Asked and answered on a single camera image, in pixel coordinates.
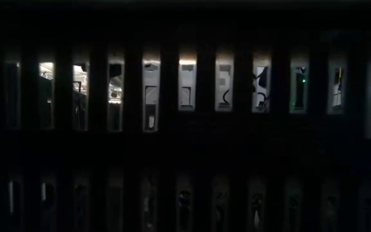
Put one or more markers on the black slotted plastic basket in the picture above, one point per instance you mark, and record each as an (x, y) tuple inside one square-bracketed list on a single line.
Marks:
[(185, 145)]

